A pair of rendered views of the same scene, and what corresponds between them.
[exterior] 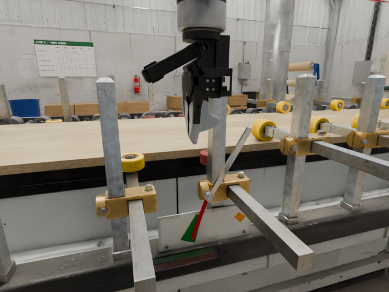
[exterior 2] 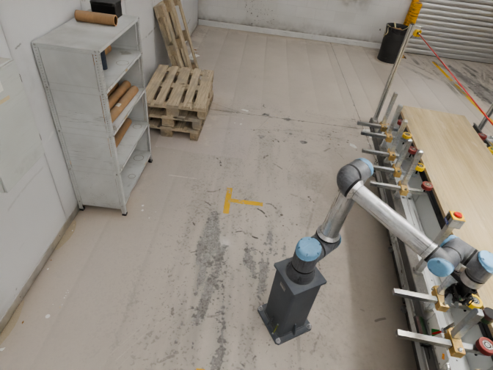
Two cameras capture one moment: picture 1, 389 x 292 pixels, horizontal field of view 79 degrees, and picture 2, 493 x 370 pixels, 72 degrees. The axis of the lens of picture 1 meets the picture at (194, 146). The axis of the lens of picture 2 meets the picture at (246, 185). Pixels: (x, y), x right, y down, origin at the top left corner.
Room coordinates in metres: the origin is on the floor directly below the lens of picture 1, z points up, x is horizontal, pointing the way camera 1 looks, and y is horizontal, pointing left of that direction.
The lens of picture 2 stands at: (-0.16, -1.32, 2.42)
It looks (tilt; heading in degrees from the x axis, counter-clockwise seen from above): 40 degrees down; 111
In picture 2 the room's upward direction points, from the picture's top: 8 degrees clockwise
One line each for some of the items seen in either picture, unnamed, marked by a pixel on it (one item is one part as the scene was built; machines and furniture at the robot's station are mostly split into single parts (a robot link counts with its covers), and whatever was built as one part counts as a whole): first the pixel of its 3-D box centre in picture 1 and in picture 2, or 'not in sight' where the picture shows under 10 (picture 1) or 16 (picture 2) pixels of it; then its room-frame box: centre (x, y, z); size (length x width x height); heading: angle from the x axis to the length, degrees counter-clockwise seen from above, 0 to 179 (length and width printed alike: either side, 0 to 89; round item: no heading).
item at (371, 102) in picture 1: (360, 153); not in sight; (0.72, -0.53, 0.90); 0.03 x 0.03 x 0.48; 17
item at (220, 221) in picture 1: (207, 226); (437, 339); (0.55, -0.03, 0.75); 0.26 x 0.01 x 0.10; 107
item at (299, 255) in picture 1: (241, 199); (440, 342); (0.52, -0.11, 0.84); 0.43 x 0.03 x 0.04; 17
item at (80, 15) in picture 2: not in sight; (96, 17); (-2.38, 0.77, 1.59); 0.30 x 0.08 x 0.08; 22
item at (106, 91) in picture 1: (115, 185); (442, 289); (0.51, 0.18, 0.89); 0.03 x 0.03 x 0.48; 17
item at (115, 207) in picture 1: (127, 201); (439, 298); (0.51, 0.16, 0.84); 0.13 x 0.06 x 0.05; 107
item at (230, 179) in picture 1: (222, 186); (454, 341); (0.59, -0.08, 0.85); 0.13 x 0.06 x 0.05; 107
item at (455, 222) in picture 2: not in sight; (454, 219); (0.43, 0.43, 1.18); 0.07 x 0.07 x 0.08; 17
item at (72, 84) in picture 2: not in sight; (108, 117); (-2.33, 0.67, 0.78); 0.90 x 0.45 x 1.55; 112
